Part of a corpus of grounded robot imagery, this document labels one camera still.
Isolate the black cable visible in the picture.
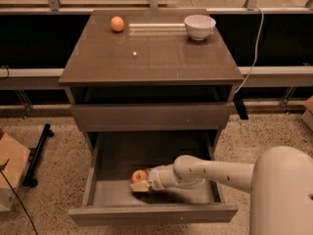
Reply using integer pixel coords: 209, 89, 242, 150
0, 159, 39, 235

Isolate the red apple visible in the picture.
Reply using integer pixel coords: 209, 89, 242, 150
131, 169, 148, 183

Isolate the open grey middle drawer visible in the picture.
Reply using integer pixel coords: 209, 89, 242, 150
68, 131, 238, 226

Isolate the white power cable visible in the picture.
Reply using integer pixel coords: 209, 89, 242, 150
234, 7, 265, 95

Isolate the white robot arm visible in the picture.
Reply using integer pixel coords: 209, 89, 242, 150
130, 146, 313, 235

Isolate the grey drawer cabinet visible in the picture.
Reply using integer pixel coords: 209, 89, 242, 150
59, 9, 243, 147

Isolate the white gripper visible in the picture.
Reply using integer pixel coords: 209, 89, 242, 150
130, 165, 173, 192

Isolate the orange fruit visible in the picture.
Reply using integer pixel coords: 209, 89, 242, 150
110, 17, 124, 32

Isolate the white ceramic bowl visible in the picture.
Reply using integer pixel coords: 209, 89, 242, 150
184, 15, 216, 40

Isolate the cardboard box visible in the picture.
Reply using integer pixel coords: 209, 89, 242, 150
0, 130, 30, 212

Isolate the closed grey top drawer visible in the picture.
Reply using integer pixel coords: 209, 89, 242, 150
70, 104, 230, 132

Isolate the black metal stand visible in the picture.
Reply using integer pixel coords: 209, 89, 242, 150
22, 123, 54, 188

